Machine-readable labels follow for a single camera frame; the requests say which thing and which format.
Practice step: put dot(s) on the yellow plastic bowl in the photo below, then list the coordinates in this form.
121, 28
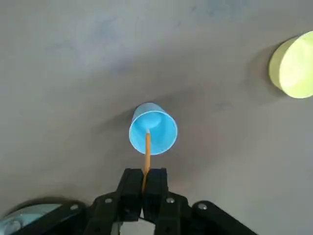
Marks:
293, 68

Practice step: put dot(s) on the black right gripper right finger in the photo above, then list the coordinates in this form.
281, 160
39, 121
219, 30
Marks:
156, 191

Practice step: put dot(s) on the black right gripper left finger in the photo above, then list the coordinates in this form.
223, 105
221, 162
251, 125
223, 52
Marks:
129, 191

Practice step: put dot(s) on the blue plastic cup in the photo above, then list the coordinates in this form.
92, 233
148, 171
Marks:
161, 137

